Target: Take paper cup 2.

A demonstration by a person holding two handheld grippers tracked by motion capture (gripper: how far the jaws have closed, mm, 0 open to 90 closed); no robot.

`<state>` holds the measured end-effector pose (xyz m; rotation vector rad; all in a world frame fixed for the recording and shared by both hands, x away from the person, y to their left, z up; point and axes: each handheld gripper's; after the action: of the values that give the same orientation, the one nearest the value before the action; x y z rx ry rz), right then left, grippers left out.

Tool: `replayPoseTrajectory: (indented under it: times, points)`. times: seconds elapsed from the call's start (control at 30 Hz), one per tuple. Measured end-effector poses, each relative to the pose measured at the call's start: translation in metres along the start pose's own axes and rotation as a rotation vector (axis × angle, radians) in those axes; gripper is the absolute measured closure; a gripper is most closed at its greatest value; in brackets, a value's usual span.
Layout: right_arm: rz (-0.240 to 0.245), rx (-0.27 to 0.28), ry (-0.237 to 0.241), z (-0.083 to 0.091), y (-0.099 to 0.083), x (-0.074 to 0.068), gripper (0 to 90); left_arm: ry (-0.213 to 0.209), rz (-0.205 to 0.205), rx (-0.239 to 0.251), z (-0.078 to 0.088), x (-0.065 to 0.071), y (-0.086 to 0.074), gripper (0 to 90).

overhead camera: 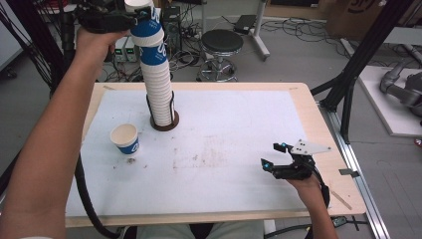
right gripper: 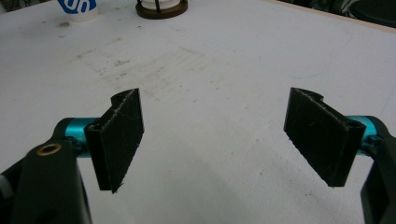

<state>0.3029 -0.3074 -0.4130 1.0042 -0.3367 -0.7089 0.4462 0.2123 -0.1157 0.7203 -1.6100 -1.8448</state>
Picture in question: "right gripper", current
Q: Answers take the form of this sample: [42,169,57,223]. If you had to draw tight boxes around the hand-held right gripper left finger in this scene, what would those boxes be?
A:
[64,88,146,194]

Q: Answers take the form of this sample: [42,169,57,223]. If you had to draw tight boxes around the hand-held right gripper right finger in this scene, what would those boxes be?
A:
[282,87,379,189]

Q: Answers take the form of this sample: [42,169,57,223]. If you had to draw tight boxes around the blue label paper cup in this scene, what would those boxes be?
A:
[56,0,99,23]

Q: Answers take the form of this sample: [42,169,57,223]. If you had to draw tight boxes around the white table mat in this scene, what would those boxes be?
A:
[0,0,396,224]

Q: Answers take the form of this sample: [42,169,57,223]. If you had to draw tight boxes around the wooden table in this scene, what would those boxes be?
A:
[270,0,396,35]

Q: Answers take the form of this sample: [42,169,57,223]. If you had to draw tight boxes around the black round stool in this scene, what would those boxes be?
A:
[347,0,396,30]

